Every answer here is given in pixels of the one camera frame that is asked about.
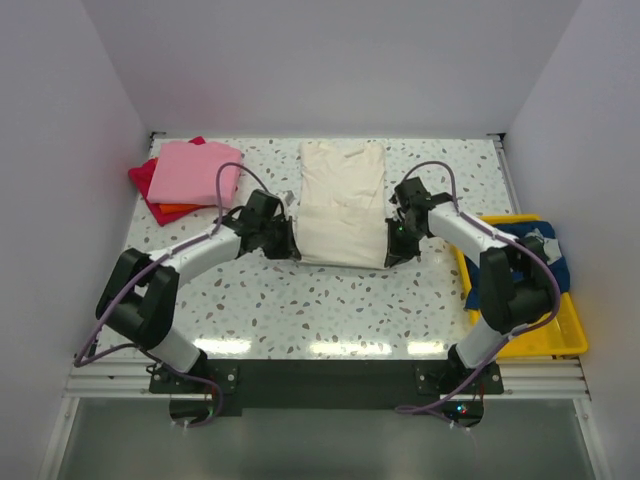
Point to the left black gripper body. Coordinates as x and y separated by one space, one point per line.
276 237

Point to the pink folded t shirt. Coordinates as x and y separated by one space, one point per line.
186 173

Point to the cream t shirt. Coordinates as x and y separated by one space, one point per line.
341 216

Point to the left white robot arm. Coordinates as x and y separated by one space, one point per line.
139 299

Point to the orange folded t shirt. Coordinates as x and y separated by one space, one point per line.
167 209

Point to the navy blue t shirt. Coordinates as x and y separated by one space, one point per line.
541 230

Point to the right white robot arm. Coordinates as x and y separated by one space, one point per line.
516 288

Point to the aluminium frame rail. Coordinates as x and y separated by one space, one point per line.
428 294

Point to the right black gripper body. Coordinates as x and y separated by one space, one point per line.
403 241

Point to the red folded t shirt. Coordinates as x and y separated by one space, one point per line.
141 176

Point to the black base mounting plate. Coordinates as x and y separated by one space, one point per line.
301 384

